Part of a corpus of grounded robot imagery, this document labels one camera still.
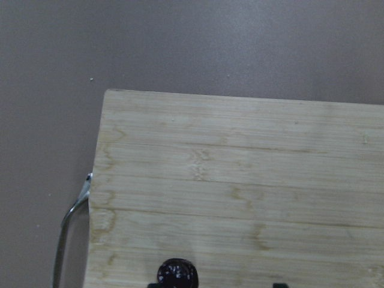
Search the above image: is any bamboo cutting board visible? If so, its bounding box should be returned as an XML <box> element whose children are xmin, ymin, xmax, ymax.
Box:
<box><xmin>74</xmin><ymin>89</ymin><xmax>383</xmax><ymax>287</ymax></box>

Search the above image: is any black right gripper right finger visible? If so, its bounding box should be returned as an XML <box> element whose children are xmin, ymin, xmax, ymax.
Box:
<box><xmin>272</xmin><ymin>283</ymin><xmax>289</xmax><ymax>288</ymax></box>

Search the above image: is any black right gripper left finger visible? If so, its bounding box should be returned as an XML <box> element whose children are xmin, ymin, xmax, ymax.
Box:
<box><xmin>147</xmin><ymin>283</ymin><xmax>161</xmax><ymax>288</ymax></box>

